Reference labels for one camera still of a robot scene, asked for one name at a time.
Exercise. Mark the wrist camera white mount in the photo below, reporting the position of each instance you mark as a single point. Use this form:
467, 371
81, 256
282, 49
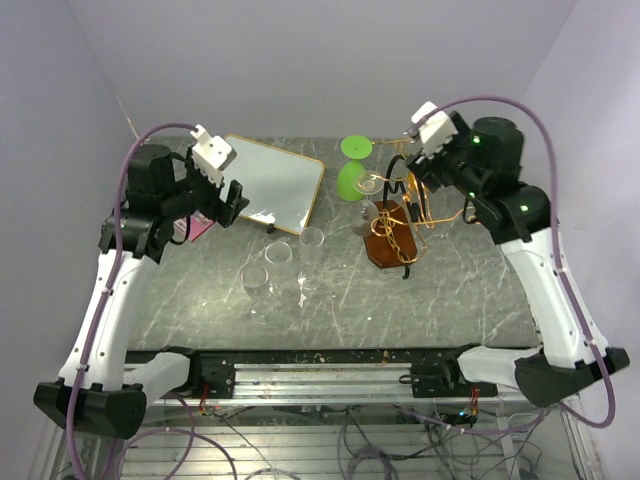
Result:
211, 155
434, 129

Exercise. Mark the pink sticker book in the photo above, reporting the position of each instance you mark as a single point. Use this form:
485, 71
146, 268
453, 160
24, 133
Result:
193, 228

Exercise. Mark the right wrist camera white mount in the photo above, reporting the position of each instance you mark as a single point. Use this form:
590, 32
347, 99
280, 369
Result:
434, 129

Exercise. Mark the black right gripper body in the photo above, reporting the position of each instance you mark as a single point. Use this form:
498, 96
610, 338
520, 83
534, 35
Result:
446, 167

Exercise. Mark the aluminium mounting rail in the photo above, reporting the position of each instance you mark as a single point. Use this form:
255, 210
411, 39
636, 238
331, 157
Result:
325, 383

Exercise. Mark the green plastic wine glass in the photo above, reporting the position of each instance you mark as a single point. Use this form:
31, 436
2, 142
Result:
355, 148

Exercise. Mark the gold framed whiteboard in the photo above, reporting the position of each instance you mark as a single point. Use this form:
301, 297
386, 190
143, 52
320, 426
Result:
281, 186

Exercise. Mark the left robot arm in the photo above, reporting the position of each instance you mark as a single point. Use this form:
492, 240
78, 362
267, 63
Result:
94, 392

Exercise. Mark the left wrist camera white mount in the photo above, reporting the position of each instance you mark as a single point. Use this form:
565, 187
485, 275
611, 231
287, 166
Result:
211, 155

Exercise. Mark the gold wire wine glass rack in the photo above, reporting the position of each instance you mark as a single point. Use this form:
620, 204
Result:
404, 210

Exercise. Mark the clear wine glass front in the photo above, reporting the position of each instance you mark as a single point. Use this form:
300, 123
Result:
256, 283

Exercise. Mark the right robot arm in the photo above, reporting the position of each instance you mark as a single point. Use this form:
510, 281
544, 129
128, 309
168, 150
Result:
482, 161

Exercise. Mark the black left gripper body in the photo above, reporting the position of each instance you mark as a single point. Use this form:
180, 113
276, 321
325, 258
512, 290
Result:
211, 204

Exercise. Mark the clear tall flute glass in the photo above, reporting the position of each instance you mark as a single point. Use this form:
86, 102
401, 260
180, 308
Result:
311, 241

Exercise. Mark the clear wine glass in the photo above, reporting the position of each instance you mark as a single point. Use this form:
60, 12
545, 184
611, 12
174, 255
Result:
256, 283
278, 257
364, 212

